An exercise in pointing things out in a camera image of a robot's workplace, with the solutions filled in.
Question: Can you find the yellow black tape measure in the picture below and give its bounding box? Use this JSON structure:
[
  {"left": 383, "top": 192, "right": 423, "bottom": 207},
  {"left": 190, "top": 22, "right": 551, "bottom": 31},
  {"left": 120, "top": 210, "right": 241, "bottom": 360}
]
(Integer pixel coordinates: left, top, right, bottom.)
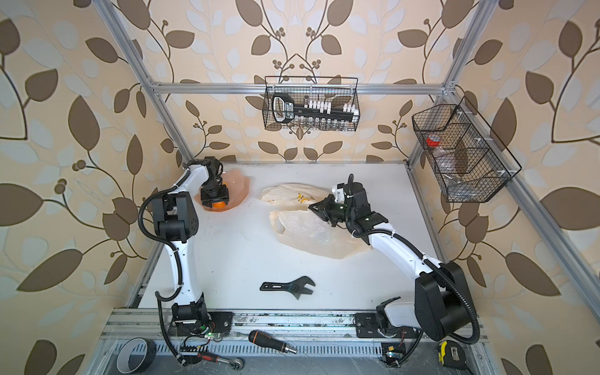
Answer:
[{"left": 438, "top": 340, "right": 468, "bottom": 370}]

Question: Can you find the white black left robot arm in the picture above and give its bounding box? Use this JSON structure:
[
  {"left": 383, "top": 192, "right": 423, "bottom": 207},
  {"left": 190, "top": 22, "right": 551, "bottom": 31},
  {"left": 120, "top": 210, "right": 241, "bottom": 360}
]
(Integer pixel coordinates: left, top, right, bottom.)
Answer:
[{"left": 137, "top": 156, "right": 234, "bottom": 336}]

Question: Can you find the black tape roll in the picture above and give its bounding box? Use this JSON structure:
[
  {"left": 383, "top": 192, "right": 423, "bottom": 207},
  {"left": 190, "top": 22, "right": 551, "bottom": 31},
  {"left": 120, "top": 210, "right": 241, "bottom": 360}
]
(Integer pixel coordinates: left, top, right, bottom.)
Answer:
[{"left": 116, "top": 337, "right": 157, "bottom": 374}]

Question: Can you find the black adjustable wrench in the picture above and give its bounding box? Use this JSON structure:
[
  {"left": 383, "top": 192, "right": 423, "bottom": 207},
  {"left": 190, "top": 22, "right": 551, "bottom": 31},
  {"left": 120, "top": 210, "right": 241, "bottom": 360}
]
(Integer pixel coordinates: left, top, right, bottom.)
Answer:
[{"left": 259, "top": 276, "right": 316, "bottom": 300}]

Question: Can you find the black orange screwdriver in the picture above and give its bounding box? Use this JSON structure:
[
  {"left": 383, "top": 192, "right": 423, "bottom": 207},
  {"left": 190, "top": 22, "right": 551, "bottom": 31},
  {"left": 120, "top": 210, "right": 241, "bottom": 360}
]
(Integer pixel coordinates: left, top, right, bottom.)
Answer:
[{"left": 248, "top": 330, "right": 298, "bottom": 355}]

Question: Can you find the clear bottle red cap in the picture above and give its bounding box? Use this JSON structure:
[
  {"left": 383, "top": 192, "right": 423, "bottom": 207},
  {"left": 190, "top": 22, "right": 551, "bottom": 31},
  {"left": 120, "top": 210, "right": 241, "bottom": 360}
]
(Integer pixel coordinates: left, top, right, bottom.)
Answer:
[{"left": 426, "top": 133, "right": 464, "bottom": 188}]

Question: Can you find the black wire basket back wall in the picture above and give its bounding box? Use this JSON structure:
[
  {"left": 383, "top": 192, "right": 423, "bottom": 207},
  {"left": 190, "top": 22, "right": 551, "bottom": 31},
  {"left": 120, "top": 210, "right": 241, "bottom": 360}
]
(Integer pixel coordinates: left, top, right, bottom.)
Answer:
[{"left": 262, "top": 74, "right": 361, "bottom": 132}]

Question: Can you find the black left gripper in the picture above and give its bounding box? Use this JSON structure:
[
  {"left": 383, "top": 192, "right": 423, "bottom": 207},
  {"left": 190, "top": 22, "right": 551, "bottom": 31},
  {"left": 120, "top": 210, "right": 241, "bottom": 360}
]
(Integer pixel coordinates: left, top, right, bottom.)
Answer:
[{"left": 201, "top": 180, "right": 229, "bottom": 206}]

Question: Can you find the red handled ratchet wrench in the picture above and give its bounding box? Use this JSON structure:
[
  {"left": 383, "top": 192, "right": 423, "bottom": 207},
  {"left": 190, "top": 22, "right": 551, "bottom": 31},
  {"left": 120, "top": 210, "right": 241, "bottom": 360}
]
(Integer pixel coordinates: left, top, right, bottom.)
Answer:
[{"left": 198, "top": 352, "right": 245, "bottom": 370}]

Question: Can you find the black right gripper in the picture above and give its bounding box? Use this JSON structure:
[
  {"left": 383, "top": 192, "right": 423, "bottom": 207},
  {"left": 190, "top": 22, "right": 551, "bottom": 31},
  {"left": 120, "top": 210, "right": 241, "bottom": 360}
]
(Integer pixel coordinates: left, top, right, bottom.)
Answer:
[{"left": 310, "top": 194, "right": 356, "bottom": 228}]

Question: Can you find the black wire basket wall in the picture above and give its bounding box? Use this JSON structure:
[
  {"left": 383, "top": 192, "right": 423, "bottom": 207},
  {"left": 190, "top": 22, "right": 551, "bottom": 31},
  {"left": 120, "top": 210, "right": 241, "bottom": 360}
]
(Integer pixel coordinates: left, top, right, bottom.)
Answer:
[
  {"left": 412, "top": 98, "right": 522, "bottom": 203},
  {"left": 262, "top": 74, "right": 361, "bottom": 132}
]

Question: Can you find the black wire basket right wall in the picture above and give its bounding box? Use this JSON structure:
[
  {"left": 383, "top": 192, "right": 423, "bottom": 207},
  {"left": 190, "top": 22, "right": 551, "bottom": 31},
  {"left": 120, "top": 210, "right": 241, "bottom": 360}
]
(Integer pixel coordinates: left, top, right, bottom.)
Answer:
[{"left": 412, "top": 98, "right": 522, "bottom": 203}]

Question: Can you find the socket set holder black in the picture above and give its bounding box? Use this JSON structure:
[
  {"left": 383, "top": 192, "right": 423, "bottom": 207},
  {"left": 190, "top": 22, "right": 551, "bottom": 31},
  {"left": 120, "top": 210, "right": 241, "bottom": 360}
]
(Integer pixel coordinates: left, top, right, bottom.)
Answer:
[{"left": 270, "top": 93, "right": 359, "bottom": 123}]

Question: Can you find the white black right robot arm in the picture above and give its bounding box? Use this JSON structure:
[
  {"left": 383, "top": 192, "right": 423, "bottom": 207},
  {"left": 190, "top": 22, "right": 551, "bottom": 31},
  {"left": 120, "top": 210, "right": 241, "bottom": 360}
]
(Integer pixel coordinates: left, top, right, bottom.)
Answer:
[{"left": 309, "top": 175, "right": 481, "bottom": 345}]

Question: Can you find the banana print plastic bag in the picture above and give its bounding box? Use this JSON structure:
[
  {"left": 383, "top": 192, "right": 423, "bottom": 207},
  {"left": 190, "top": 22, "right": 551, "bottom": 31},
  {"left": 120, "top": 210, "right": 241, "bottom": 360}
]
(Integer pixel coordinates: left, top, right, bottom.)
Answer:
[{"left": 260, "top": 184, "right": 371, "bottom": 259}]

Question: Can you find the pink fruit plate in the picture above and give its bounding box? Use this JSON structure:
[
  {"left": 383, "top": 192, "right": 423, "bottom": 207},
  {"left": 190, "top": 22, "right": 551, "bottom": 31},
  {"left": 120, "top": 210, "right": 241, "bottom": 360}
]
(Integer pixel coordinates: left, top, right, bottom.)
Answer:
[{"left": 194, "top": 168, "right": 250, "bottom": 213}]

